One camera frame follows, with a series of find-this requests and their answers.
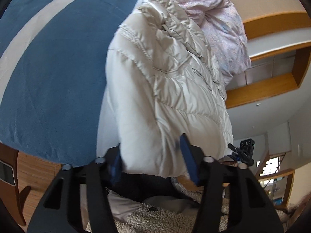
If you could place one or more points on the pink floral pillow right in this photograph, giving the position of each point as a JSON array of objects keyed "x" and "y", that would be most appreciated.
[{"x": 224, "y": 30}]

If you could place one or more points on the wooden bed frame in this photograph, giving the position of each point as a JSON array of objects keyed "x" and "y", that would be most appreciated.
[{"x": 13, "y": 199}]

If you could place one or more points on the wooden door frame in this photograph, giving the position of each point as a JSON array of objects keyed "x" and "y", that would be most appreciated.
[{"x": 279, "y": 48}]

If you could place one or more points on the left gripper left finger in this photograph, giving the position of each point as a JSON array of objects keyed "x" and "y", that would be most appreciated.
[{"x": 59, "y": 210}]

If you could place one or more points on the cream puffer down jacket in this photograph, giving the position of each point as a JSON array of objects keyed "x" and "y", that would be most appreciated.
[{"x": 163, "y": 80}]

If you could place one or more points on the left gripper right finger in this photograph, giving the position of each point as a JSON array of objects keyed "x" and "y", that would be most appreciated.
[{"x": 250, "y": 209}]

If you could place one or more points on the beige fleece garment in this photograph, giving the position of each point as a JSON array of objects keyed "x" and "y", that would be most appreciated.
[{"x": 158, "y": 213}]

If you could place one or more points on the blue white striped bedsheet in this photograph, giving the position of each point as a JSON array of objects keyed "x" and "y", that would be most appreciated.
[{"x": 53, "y": 79}]

